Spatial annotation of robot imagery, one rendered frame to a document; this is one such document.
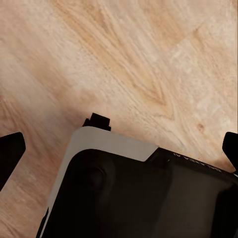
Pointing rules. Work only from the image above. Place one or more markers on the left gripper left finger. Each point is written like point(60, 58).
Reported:
point(12, 148)

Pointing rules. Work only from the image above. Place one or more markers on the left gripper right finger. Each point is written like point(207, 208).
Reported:
point(230, 148)

